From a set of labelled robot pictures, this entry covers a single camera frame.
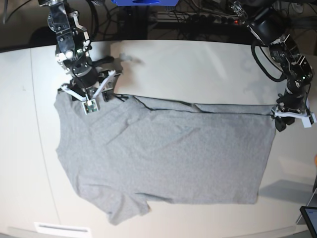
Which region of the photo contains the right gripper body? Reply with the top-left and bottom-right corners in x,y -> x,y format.
70,66 -> 122,90

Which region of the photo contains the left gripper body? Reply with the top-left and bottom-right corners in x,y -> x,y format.
276,85 -> 310,117

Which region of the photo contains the grey T-shirt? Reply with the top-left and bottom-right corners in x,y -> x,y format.
54,93 -> 275,225

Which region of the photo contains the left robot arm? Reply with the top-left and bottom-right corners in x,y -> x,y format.
230,0 -> 317,132

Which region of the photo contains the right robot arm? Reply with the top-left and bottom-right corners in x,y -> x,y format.
39,0 -> 119,103

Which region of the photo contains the black tablet screen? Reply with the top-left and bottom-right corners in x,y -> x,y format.
300,206 -> 317,238

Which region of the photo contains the black power strip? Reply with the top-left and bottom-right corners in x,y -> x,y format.
157,12 -> 242,26

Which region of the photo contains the white paper label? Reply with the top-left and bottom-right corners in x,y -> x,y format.
34,222 -> 91,233

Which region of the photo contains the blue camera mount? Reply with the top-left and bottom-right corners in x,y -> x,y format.
111,0 -> 179,6

